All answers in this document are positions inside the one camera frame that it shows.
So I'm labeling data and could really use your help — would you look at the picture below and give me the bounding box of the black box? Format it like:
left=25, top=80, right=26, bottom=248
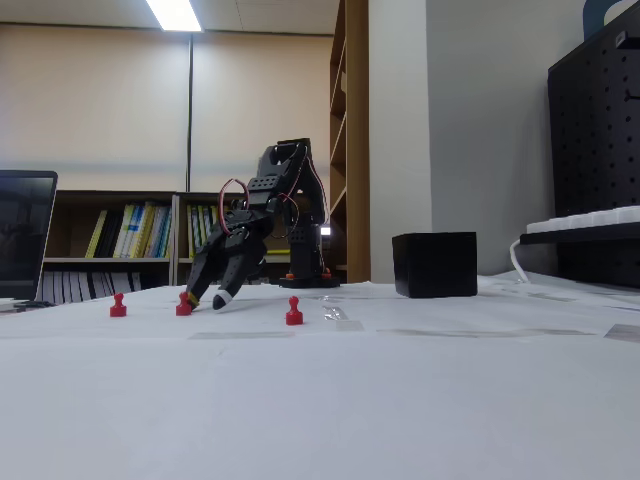
left=391, top=231, right=479, bottom=300

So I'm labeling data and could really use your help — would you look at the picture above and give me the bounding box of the low wooden bookshelf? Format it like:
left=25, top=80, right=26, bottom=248
left=172, top=191, right=301, bottom=287
left=42, top=189, right=177, bottom=305

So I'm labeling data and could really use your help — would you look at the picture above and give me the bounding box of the yellow spined book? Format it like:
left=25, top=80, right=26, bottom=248
left=127, top=203, right=151, bottom=260

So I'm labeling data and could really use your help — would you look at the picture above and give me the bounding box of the white yellow book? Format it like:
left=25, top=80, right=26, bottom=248
left=112, top=203, right=136, bottom=260

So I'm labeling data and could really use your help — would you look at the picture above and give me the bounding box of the black book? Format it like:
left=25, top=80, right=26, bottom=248
left=93, top=209, right=125, bottom=260

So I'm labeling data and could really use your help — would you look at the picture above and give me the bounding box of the thin yellow book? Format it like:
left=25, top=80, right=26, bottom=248
left=83, top=209, right=109, bottom=260

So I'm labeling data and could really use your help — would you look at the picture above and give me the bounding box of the grey journal stack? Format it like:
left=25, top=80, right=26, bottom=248
left=42, top=271, right=144, bottom=305

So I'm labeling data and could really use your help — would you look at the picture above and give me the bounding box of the beige roller blind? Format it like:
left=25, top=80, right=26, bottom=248
left=192, top=30, right=335, bottom=194
left=0, top=23, right=190, bottom=192

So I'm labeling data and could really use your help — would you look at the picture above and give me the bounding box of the white paper table cover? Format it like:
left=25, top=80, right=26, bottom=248
left=0, top=282, right=640, bottom=480

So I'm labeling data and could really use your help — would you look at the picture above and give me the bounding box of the tall wooden bookshelf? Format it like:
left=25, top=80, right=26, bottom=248
left=328, top=0, right=371, bottom=284

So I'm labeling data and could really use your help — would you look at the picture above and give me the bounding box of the black laptop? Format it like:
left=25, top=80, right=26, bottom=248
left=0, top=169, right=60, bottom=302

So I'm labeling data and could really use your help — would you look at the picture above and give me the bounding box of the ceiling light panel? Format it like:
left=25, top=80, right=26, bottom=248
left=144, top=0, right=204, bottom=34

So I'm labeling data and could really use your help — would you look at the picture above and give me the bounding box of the clear tape strip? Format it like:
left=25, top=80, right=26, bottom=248
left=377, top=328, right=596, bottom=339

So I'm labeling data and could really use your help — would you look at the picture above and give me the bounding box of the black pegboard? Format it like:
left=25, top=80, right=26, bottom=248
left=547, top=9, right=640, bottom=290

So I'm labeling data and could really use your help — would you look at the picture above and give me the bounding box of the dark blue rounded object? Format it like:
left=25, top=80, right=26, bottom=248
left=582, top=0, right=624, bottom=41

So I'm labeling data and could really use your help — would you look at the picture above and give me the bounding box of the red white gripper servo cable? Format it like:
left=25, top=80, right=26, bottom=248
left=218, top=178, right=252, bottom=236

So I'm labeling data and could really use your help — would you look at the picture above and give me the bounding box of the arm servo cable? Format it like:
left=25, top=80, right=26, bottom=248
left=305, top=154, right=331, bottom=226

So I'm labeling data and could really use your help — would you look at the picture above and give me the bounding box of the dark window post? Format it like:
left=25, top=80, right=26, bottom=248
left=187, top=32, right=195, bottom=194

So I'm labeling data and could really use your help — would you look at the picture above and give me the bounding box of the white power cable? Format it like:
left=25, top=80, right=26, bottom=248
left=508, top=238, right=531, bottom=284

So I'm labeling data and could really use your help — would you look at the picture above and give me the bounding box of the black shelf rail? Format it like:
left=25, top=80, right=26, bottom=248
left=519, top=222, right=640, bottom=246

